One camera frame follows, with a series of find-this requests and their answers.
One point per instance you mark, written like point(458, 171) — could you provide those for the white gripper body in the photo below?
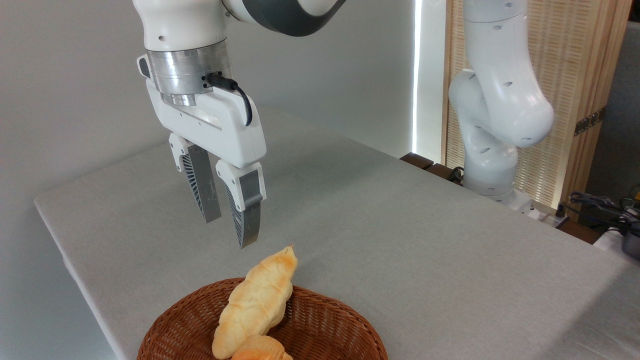
point(225, 125)

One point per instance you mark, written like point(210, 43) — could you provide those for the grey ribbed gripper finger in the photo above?
point(202, 185)
point(247, 210)

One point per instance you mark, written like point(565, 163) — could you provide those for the small round orange bread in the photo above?
point(262, 350)

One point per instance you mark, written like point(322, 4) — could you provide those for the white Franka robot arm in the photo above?
point(500, 100)

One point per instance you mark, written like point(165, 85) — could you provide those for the long braided pale bread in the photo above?
point(257, 300)

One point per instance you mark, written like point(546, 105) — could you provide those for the brown wicker basket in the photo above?
point(320, 330)

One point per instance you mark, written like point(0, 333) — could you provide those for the dark wooden base board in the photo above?
point(420, 161)

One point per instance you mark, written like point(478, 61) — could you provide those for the wooden slatted screen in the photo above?
point(570, 60)

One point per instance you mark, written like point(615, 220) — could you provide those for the metal screen hinge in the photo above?
point(590, 121)

